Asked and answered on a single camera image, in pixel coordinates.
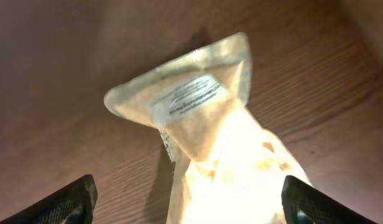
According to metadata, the beige paper pouch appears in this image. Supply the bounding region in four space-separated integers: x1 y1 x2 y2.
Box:
104 32 308 224

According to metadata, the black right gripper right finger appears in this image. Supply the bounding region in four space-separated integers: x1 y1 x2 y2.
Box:
281 175 376 224

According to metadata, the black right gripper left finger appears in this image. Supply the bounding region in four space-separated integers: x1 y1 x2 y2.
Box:
0 174 98 224

